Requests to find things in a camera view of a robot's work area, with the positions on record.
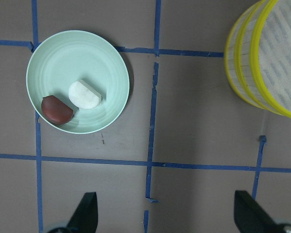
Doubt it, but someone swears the light green plate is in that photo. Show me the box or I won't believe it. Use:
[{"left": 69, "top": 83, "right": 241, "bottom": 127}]
[{"left": 26, "top": 30, "right": 130, "bottom": 134}]

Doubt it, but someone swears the brown bun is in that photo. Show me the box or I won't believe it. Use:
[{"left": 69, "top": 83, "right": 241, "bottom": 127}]
[{"left": 41, "top": 95, "right": 74, "bottom": 124}]

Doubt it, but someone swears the white bun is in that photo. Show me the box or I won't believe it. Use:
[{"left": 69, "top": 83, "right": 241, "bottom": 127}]
[{"left": 68, "top": 80, "right": 102, "bottom": 110}]

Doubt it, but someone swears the yellow steamer bottom layer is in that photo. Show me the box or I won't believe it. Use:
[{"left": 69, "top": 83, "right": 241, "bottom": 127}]
[{"left": 224, "top": 0, "right": 278, "bottom": 114}]

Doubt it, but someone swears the yellow steamer layer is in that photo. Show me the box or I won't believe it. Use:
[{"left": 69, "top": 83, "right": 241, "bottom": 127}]
[
  {"left": 249, "top": 0, "right": 291, "bottom": 118},
  {"left": 224, "top": 0, "right": 278, "bottom": 114}
]

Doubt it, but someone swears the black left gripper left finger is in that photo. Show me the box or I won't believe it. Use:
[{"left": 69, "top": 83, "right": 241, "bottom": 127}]
[{"left": 66, "top": 192, "right": 98, "bottom": 233}]

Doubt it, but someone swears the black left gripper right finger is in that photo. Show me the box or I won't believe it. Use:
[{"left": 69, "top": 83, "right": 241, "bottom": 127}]
[{"left": 234, "top": 190, "right": 285, "bottom": 233}]

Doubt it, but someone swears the yellow steamer top layer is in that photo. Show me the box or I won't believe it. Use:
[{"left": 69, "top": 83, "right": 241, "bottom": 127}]
[{"left": 249, "top": 0, "right": 291, "bottom": 118}]

